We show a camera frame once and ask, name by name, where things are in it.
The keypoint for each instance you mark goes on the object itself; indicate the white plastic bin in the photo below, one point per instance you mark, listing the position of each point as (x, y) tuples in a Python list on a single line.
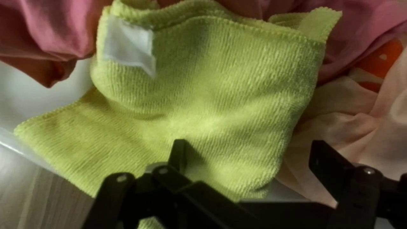
[(25, 102)]

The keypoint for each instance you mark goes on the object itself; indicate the yellow-green microfiber cloth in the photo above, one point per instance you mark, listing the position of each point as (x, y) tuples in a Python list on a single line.
[(203, 106)]

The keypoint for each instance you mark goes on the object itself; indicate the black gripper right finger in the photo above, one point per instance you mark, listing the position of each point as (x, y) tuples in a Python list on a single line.
[(360, 199)]

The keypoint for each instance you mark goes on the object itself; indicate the pink cloth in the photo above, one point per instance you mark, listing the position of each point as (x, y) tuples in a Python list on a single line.
[(42, 34)]

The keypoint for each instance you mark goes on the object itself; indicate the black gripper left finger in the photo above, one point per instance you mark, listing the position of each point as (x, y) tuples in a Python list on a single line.
[(127, 199)]

